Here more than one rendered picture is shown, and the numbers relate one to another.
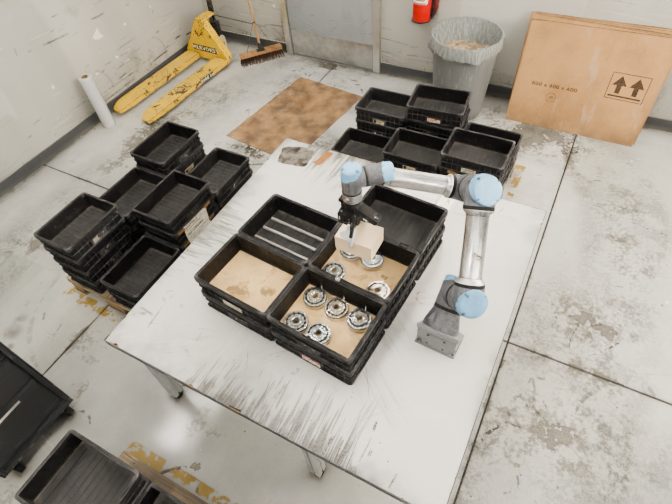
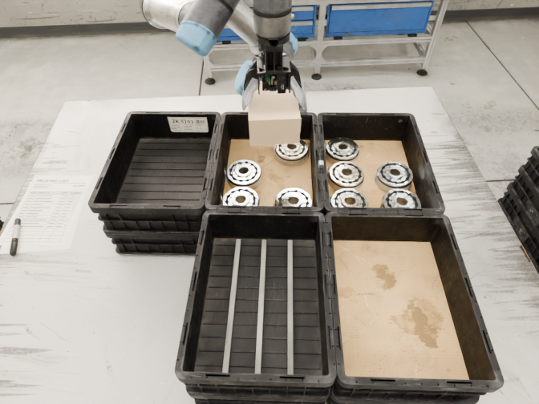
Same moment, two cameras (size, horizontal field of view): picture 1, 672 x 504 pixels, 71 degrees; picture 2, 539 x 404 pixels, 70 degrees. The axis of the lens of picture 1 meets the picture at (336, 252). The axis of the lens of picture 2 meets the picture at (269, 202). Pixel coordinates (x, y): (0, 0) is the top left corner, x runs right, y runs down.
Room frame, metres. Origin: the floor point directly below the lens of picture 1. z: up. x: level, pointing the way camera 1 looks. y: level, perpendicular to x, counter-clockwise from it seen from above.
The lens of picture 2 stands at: (1.72, 0.55, 1.67)
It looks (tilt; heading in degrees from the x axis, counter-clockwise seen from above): 50 degrees down; 236
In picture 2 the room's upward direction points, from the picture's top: 1 degrees counter-clockwise
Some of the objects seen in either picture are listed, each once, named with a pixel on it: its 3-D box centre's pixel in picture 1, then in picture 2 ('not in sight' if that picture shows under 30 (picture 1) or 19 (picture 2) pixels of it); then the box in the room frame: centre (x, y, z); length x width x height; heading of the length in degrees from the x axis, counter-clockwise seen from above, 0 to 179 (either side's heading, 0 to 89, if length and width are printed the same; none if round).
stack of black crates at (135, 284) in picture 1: (147, 275); not in sight; (1.85, 1.18, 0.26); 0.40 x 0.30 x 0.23; 148
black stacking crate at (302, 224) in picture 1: (291, 235); (261, 296); (1.51, 0.20, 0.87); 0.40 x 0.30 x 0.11; 53
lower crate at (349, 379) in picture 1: (329, 331); not in sight; (1.03, 0.06, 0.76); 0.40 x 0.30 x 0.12; 53
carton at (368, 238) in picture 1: (359, 238); (273, 111); (1.26, -0.10, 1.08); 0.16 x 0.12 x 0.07; 58
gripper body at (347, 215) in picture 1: (351, 209); (273, 60); (1.28, -0.08, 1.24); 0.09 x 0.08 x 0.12; 58
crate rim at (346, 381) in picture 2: (249, 272); (399, 288); (1.27, 0.38, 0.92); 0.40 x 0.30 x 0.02; 53
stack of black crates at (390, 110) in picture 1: (386, 121); not in sight; (3.10, -0.50, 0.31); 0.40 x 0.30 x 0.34; 58
